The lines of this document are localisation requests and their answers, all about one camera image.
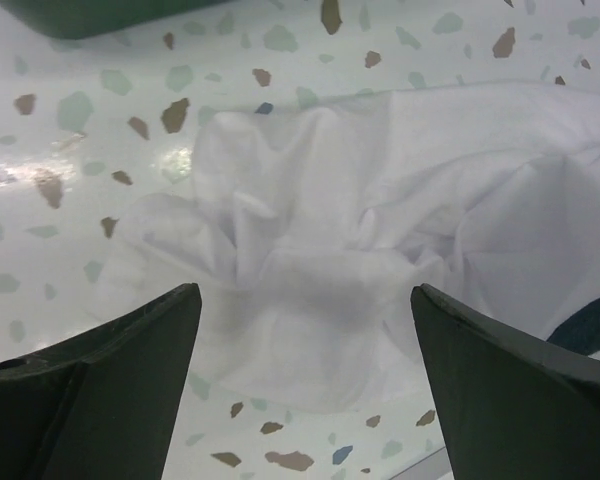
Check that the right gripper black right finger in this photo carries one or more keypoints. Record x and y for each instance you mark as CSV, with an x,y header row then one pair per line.
x,y
511,405

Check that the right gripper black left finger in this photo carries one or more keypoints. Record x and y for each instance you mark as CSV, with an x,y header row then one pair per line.
x,y
101,404

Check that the white graphic tank top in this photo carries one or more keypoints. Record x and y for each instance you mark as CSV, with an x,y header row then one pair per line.
x,y
307,231

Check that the green compartment tray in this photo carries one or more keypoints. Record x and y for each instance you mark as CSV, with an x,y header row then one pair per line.
x,y
79,19

